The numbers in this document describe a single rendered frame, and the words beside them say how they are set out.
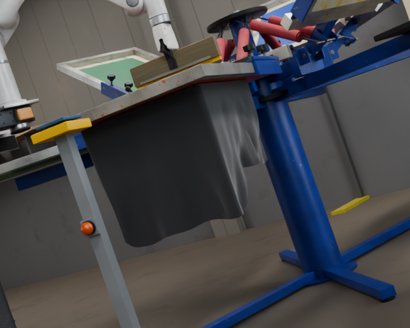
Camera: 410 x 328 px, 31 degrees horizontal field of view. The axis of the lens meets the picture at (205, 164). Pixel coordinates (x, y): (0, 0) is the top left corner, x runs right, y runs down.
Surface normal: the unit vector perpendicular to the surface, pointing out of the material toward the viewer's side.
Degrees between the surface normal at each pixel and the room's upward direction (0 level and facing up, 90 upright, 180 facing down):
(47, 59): 90
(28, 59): 90
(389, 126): 90
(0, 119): 90
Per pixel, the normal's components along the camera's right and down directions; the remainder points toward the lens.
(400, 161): -0.60, 0.22
